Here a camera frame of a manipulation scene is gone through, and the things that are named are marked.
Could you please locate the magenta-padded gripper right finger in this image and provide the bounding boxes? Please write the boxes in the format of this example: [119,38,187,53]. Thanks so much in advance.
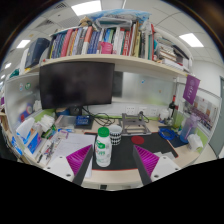
[132,144,183,186]

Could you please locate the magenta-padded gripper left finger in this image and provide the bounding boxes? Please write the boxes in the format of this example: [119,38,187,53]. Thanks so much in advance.
[43,144,95,187]

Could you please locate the white drink bottle green cap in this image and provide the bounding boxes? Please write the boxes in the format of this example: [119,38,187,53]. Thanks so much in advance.
[94,126,113,168]

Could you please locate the purple translucent water bottle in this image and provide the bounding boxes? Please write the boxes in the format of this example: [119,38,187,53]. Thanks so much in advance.
[179,113,201,145]

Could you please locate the white paper sheets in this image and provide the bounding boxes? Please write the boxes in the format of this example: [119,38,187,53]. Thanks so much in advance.
[49,132,97,165]

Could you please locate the flat round red coaster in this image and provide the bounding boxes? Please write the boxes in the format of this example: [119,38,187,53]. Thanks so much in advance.
[130,135,146,146]

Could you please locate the black desk mat red edge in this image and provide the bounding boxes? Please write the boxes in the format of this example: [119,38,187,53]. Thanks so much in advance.
[83,131,180,172]

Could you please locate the dark blue mouse pad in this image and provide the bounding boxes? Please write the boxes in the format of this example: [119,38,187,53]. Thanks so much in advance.
[157,126,188,148]

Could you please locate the grey metal laptop stand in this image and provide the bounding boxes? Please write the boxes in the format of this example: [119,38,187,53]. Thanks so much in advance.
[120,112,152,136]

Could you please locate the blue electronic device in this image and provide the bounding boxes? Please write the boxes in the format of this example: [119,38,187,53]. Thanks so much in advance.
[74,114,93,128]

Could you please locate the clear plastic box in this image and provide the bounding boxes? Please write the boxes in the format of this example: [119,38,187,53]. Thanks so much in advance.
[54,114,78,130]

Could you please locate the black white diamond pattern cup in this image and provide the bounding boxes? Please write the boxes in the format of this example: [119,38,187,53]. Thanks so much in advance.
[109,124,124,146]

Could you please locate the white round jar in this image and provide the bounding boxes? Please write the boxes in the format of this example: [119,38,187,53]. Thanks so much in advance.
[158,107,171,123]

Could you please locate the white tissue stack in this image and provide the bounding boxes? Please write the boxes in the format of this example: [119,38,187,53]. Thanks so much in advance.
[39,114,57,133]

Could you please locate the white tissue pack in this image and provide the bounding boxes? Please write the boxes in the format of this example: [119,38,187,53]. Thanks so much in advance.
[186,133,205,152]

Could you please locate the blue tissue box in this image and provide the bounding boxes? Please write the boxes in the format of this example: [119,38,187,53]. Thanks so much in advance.
[15,116,43,155]

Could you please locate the dark wine bottle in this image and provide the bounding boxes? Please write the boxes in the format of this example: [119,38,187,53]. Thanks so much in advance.
[167,94,178,120]

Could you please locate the black computer monitor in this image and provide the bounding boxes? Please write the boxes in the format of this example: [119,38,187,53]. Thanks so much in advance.
[38,61,116,116]

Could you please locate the purple hanging banner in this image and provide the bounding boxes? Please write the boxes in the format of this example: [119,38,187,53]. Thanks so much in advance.
[182,74,202,106]

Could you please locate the ceiling light panels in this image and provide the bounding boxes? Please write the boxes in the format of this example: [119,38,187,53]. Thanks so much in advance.
[0,0,205,81]

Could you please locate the coiled blue cable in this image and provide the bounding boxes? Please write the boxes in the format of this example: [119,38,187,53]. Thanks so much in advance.
[157,126,177,141]

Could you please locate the black cables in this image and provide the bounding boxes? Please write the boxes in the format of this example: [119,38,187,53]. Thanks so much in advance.
[82,105,117,128]

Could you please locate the white wall power outlet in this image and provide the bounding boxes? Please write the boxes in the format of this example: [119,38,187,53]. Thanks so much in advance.
[148,106,159,117]
[137,105,149,116]
[125,105,136,116]

